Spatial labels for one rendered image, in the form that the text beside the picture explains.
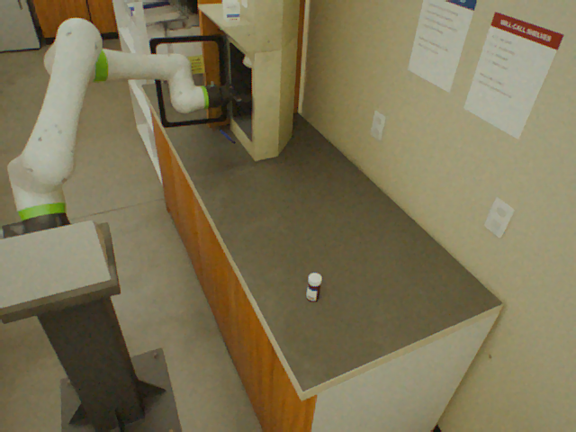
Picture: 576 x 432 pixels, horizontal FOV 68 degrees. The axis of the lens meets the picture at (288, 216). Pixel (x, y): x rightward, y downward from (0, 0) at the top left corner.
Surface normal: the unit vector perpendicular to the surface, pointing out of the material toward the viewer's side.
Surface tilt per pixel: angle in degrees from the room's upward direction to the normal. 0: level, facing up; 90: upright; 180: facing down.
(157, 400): 0
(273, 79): 90
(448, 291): 0
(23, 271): 90
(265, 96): 90
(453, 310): 1
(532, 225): 90
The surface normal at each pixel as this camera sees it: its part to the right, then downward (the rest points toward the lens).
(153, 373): 0.05, -0.77
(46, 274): 0.40, 0.59
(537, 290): -0.90, 0.24
